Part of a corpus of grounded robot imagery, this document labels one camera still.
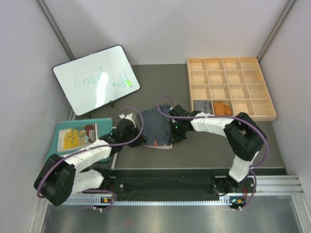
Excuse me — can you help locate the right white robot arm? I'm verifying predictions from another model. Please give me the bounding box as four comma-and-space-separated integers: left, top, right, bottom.
170, 105, 267, 192

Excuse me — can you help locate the grey striped underwear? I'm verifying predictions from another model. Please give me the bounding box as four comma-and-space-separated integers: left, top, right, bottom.
193, 100, 211, 114

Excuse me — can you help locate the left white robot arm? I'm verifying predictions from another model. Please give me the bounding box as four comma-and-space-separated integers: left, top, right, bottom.
34, 114, 142, 206

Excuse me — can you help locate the dark blue striped underwear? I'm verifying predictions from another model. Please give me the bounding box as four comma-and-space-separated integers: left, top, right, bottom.
141, 106, 173, 150

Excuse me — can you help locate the yellow picture book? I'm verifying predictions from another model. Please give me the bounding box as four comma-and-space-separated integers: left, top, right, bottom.
57, 123, 98, 152

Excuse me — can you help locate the green marker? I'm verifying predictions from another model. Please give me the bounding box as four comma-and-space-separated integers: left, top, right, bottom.
121, 69, 132, 87

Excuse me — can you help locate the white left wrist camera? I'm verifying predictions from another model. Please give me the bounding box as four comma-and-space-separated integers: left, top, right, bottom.
119, 113, 137, 128

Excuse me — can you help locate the wooden compartment tray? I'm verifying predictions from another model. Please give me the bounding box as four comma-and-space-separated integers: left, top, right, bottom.
187, 57, 276, 121

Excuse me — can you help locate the orange underwear white waistband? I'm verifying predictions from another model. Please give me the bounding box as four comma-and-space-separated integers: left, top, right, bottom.
213, 101, 232, 116

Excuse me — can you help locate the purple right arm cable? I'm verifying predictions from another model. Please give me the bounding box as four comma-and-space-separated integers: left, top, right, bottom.
157, 95, 270, 209

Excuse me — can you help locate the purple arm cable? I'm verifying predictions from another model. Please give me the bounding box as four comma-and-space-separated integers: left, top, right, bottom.
36, 106, 145, 209
157, 95, 270, 209

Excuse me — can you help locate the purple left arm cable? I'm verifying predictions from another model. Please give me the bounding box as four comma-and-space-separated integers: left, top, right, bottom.
36, 106, 145, 209

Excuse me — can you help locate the teal folder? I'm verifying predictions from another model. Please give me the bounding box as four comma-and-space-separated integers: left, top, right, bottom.
44, 118, 112, 161

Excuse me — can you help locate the white whiteboard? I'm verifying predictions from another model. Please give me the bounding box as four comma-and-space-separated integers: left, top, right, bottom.
52, 45, 140, 116

